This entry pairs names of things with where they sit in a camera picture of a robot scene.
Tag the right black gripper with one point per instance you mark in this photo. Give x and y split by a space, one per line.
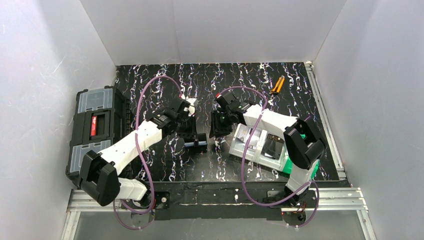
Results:
219 123

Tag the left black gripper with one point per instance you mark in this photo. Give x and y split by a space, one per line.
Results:
187 129

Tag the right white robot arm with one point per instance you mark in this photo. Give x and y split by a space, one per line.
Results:
281 125

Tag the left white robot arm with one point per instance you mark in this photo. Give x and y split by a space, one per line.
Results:
99 172

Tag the orange black utility knife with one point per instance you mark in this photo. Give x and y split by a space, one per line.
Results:
278 86

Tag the black cards in middle bin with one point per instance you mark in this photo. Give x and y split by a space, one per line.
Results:
273 146

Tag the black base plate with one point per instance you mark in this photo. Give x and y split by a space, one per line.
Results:
217 200

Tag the green bin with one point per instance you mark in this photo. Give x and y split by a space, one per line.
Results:
305 153

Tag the black tool box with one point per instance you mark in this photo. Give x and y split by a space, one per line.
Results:
102 117

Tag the grey bin left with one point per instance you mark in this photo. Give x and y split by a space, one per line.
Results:
254 147

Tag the grey bin middle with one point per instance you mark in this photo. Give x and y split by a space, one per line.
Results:
277 165

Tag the grey bin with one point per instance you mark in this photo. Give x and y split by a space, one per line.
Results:
277 165
254 147

